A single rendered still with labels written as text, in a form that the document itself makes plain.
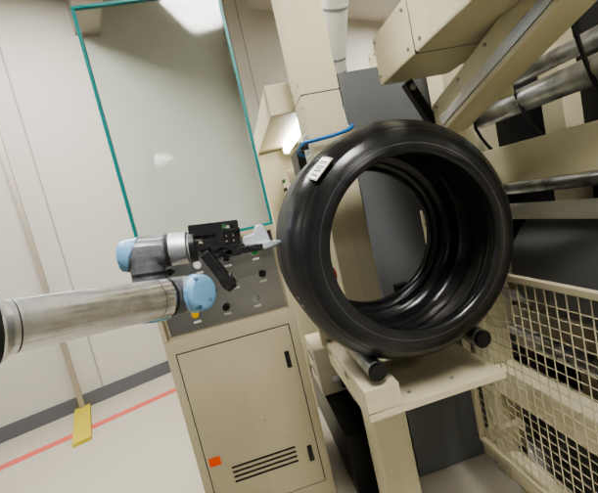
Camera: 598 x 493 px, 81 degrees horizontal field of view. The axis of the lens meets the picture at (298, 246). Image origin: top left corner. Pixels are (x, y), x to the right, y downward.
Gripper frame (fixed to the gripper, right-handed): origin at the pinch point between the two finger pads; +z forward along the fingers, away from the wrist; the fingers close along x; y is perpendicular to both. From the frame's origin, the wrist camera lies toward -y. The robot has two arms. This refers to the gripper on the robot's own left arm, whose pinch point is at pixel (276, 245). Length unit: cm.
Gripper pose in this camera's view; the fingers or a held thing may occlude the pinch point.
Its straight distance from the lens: 85.7
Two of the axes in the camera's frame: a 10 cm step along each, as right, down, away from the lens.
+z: 9.8, -1.3, 1.7
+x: -1.8, -0.8, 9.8
